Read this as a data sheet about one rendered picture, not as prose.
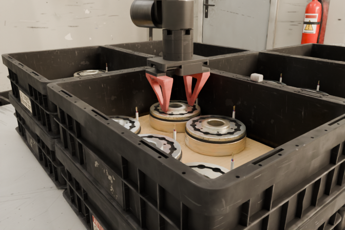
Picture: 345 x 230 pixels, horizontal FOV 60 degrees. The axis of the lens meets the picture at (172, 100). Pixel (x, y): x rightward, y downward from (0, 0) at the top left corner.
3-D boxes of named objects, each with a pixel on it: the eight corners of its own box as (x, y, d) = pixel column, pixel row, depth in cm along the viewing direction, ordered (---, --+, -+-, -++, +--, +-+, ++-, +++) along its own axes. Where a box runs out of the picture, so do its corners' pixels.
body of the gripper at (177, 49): (146, 68, 56) (144, 28, 54) (189, 62, 62) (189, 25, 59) (164, 74, 51) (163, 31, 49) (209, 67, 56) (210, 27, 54)
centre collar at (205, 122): (235, 126, 51) (235, 122, 51) (218, 134, 47) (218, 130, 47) (212, 118, 54) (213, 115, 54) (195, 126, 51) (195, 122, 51)
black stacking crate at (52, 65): (177, 111, 72) (177, 65, 69) (53, 146, 55) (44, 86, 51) (103, 80, 102) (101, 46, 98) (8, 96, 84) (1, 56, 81)
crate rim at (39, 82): (178, 73, 69) (178, 62, 68) (45, 96, 52) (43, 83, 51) (102, 52, 99) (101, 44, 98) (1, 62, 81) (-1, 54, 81)
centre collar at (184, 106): (192, 109, 59) (192, 106, 58) (171, 114, 56) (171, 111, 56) (178, 102, 62) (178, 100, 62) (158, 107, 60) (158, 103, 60)
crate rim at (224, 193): (369, 125, 39) (373, 108, 39) (209, 224, 22) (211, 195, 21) (178, 73, 69) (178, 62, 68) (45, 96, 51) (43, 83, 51)
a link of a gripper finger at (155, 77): (146, 108, 59) (144, 61, 56) (175, 101, 62) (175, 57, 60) (164, 119, 53) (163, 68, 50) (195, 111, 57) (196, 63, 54)
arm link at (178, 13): (179, -7, 48) (200, -7, 52) (150, -6, 53) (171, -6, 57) (179, 36, 50) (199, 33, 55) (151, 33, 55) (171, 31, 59)
